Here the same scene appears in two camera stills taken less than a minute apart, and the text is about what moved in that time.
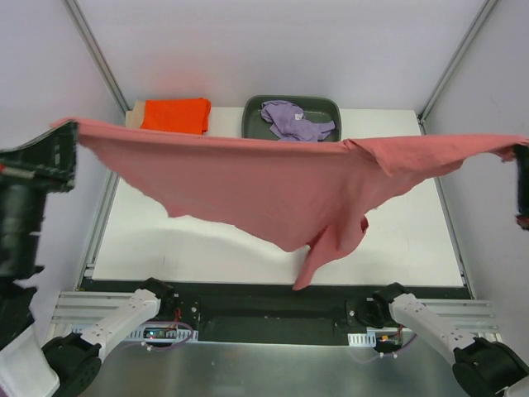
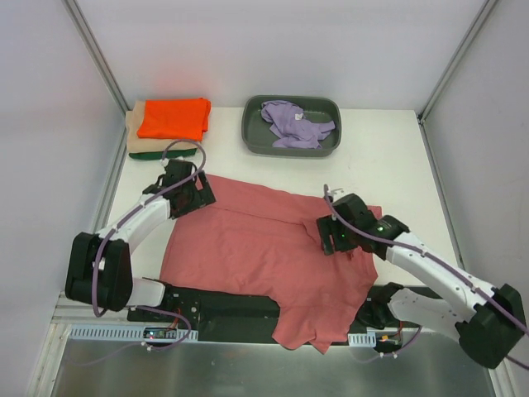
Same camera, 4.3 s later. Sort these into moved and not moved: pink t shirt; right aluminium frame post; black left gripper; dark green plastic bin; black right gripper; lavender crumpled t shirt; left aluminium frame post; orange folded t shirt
Moved: pink t shirt; black right gripper; black left gripper
Not moved: right aluminium frame post; left aluminium frame post; orange folded t shirt; dark green plastic bin; lavender crumpled t shirt
